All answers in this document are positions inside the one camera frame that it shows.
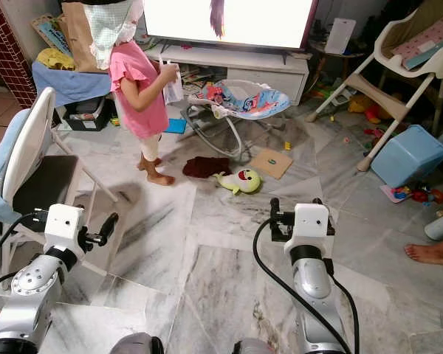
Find yellow green plush toy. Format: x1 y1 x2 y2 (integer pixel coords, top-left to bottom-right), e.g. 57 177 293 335
213 168 262 197

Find brown cardboard piece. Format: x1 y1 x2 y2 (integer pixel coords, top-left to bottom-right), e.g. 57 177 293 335
250 147 295 181

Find dark red cloth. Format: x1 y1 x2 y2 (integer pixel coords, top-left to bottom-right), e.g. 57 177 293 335
182 155 232 179

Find small colourful floor toys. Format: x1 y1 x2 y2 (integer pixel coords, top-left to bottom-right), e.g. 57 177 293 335
380 183 443 205

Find blue plastic bin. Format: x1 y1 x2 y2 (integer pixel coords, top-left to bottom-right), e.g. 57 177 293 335
370 123 443 189

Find white chair with blue cushion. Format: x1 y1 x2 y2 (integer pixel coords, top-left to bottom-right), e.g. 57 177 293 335
0 86 120 285

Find black storage box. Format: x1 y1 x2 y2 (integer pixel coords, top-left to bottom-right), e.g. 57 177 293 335
63 96 114 132

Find colourful baby bouncer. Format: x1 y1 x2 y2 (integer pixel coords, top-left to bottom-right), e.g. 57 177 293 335
181 78 293 161

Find grey left robot leg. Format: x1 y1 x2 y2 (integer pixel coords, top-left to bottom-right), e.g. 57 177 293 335
109 332 165 354

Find grey robot leg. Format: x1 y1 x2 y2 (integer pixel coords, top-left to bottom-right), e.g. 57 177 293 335
109 332 165 354
233 338 283 354

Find grey right robot leg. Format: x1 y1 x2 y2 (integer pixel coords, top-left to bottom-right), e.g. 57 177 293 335
233 338 283 354

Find person's bare foot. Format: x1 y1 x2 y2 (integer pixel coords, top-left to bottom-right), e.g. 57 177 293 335
404 230 443 267

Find child in pink dress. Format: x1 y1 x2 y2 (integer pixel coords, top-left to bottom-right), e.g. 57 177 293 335
85 0 187 187

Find white television stand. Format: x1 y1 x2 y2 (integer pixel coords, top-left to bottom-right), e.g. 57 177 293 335
149 43 311 105

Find blue cloth cover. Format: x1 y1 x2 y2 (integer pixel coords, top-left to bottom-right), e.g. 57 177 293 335
31 60 114 107

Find white flat board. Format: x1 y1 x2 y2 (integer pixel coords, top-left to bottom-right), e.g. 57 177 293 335
323 18 357 55

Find yellow soft toy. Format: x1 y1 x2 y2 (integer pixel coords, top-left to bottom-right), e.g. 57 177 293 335
36 47 77 72

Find brown paper bag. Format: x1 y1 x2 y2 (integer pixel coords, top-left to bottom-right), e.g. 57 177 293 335
59 0 104 74

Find flat screen television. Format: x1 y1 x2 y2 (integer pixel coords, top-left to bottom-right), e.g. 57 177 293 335
142 0 320 52

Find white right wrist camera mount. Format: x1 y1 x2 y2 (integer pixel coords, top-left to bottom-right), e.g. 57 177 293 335
284 203 333 250

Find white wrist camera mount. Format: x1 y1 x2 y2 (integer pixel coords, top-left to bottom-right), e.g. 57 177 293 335
284 203 333 250
42 203 84 255

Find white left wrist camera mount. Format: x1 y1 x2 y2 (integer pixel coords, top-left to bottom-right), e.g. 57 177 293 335
42 203 84 255

